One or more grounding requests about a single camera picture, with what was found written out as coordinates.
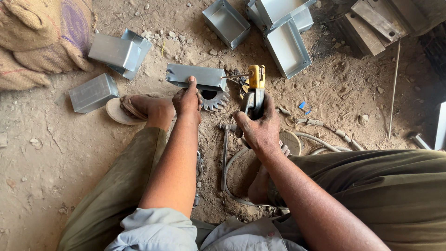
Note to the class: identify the person's right hand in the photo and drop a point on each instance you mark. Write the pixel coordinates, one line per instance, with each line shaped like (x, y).
(263, 134)

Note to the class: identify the person's left hand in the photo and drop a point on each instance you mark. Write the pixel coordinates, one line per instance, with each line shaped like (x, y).
(186, 104)

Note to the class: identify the sheet metal box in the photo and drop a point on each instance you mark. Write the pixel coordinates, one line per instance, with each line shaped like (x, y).
(287, 50)
(200, 76)
(278, 8)
(92, 93)
(226, 22)
(113, 52)
(304, 21)
(143, 47)

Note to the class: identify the yellow black welding electrode holder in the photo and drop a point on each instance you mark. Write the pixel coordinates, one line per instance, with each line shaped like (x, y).
(256, 94)

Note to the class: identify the tan rubber sandal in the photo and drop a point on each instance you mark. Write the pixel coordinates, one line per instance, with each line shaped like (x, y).
(292, 141)
(116, 113)

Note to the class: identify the rusty steel gear sprocket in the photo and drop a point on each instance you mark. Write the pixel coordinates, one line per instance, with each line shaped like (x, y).
(217, 101)

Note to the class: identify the person's left foot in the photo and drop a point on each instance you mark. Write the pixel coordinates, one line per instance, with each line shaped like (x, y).
(153, 109)

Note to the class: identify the person's foot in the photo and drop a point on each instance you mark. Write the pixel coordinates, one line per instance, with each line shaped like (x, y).
(153, 109)
(259, 184)

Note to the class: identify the steel hammer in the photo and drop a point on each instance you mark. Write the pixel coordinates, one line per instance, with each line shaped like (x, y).
(224, 157)

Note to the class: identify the blue plastic scrap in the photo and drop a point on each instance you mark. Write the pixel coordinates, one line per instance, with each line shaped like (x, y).
(302, 105)

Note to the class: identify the person's right foot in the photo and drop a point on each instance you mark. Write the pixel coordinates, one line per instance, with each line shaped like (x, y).
(259, 184)

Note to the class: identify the welding electrode rod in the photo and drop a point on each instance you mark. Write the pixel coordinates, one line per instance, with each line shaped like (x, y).
(235, 75)

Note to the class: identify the open sheet metal box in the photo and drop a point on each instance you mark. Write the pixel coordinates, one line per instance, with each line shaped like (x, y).
(287, 50)
(226, 22)
(143, 47)
(304, 21)
(278, 8)

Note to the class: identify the closed sheet metal box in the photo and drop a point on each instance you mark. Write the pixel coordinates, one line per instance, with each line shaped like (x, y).
(113, 52)
(92, 93)

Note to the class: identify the person's olive left trouser leg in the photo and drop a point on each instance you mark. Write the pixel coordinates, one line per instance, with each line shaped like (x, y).
(111, 195)

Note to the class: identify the person's olive trouser leg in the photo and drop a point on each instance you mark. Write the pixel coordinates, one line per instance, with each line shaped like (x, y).
(383, 188)
(111, 195)

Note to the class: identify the person's light grey shirt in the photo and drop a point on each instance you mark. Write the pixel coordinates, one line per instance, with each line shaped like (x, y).
(156, 230)

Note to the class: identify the person's olive right trouser leg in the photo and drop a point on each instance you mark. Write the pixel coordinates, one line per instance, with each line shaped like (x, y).
(383, 188)

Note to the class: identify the long thin steel rod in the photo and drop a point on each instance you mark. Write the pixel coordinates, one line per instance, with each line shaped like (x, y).
(394, 87)

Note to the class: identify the stack of steel blocks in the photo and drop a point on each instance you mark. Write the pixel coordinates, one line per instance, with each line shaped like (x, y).
(372, 24)

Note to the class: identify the short metal bar piece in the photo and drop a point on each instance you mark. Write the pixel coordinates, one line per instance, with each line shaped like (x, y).
(421, 142)

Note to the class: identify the heap of burlap sacks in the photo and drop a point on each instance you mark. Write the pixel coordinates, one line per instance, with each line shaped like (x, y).
(38, 38)

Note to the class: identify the white panel edge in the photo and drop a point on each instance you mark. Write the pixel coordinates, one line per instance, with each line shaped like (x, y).
(441, 127)

